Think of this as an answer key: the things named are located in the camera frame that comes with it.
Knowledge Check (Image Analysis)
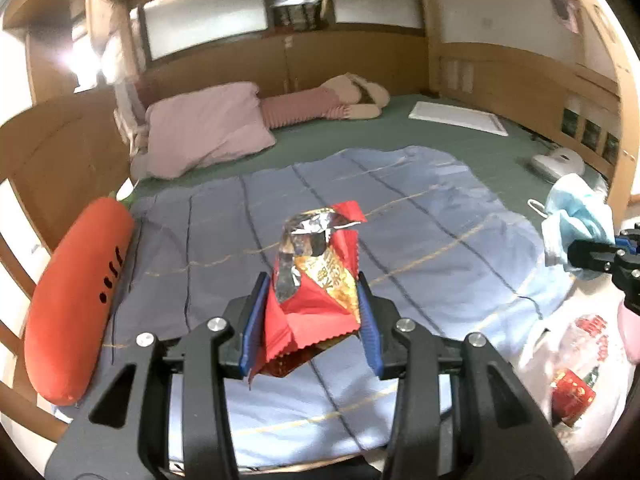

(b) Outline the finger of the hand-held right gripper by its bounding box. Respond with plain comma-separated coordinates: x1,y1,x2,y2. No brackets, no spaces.
566,239,640,313
614,229,640,261

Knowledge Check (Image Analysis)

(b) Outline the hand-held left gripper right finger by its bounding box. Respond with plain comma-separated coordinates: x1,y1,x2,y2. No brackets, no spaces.
357,271,576,480

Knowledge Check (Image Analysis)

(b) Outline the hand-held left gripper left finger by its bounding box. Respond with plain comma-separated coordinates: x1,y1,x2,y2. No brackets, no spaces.
45,271,271,480

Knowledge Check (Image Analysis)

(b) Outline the blue face mask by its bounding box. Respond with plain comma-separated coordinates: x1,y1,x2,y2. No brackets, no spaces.
529,172,615,281

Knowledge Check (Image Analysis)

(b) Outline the red foil snack wrapper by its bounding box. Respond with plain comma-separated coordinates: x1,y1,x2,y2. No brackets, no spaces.
248,201,367,386

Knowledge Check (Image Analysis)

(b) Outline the white plastic bag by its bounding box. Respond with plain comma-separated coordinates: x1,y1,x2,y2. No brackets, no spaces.
515,270,632,471

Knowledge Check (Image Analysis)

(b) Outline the pink round appliance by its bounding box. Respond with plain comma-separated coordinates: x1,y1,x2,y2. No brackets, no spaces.
617,300,640,363

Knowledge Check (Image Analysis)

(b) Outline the white handheld mite vacuum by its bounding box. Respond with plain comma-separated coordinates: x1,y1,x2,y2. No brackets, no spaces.
530,146,586,181

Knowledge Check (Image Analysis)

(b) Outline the red dotted packet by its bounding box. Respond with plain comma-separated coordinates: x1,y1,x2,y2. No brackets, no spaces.
550,367,598,423

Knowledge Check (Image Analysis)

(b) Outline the blue checked blanket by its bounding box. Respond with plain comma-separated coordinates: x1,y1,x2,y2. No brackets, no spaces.
55,145,576,471

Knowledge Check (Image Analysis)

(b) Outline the orange carrot plush toy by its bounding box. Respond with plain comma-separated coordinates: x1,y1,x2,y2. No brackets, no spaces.
24,190,137,407

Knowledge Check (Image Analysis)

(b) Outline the white flat board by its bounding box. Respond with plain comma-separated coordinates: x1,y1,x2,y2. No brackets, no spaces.
407,101,510,137

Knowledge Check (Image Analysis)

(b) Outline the green bed mattress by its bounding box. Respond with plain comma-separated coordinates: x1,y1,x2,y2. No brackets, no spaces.
127,92,611,221

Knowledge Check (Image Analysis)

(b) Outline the pink pillow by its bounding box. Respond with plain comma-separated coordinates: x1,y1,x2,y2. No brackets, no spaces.
131,81,277,181

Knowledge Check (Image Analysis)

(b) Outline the striped rabbit plush toy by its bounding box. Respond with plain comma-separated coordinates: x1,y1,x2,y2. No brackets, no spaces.
260,74,391,131

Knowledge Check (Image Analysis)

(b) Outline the white hanging cloth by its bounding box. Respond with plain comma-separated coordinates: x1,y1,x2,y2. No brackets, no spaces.
100,35,151,156

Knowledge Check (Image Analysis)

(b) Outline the wooden bed frame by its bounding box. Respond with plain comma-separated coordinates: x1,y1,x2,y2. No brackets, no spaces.
0,0,640,443

